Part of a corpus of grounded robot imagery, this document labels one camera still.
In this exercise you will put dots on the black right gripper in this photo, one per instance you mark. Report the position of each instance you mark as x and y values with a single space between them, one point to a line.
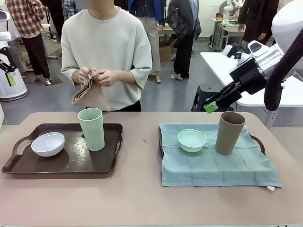
251 79

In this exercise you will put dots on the teal cloth mat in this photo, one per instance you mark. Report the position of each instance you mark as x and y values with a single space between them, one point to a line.
213 170

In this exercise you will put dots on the pinkish brown cloth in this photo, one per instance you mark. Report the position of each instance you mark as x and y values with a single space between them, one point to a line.
91 97

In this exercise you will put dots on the person's left forearm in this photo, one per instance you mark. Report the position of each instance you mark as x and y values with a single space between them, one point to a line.
124 76

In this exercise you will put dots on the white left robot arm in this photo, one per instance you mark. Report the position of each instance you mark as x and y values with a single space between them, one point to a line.
3 26

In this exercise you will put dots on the person's right forearm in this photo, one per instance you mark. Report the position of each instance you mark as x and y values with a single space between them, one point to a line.
75 76

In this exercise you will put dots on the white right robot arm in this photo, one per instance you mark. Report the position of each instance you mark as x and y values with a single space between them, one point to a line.
286 21

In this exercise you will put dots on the grey background robot arm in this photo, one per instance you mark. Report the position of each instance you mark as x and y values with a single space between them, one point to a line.
227 9

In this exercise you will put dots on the person's right hand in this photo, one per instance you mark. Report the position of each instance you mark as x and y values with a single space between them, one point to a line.
84 74

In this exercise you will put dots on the person's left hand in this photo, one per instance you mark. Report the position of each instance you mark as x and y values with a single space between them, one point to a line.
107 78

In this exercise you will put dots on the black plastic stool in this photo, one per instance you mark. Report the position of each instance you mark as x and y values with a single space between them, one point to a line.
203 94

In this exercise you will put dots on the white side table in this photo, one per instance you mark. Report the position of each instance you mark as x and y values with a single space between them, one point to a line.
213 63

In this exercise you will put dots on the tan brown tall cup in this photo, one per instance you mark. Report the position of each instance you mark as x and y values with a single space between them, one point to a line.
228 139

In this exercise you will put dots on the mint green bowl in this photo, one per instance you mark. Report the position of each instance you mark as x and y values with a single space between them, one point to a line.
191 145

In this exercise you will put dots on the person in plaid shirt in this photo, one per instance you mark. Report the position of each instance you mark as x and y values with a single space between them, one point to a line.
30 21

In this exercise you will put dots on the grey background workbench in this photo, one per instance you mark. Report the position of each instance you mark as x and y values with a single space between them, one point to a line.
227 33

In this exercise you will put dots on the person in dark grey coat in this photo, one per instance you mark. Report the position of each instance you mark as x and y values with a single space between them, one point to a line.
183 47

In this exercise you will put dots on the cardboard box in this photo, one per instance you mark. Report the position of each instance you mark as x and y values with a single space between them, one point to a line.
165 53

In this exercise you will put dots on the white bowl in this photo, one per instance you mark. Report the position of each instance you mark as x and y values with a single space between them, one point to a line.
47 149

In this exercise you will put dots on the person in black clothes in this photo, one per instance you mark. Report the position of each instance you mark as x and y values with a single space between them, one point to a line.
255 21

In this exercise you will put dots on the person in blue jacket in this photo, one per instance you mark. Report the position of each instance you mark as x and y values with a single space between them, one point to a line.
154 45

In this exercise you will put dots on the light green tall cup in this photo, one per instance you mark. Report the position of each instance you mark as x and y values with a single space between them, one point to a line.
93 134

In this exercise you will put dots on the person in cream sweater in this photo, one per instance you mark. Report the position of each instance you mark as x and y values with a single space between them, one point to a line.
106 35

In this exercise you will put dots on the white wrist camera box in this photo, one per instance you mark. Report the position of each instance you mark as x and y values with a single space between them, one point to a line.
233 52

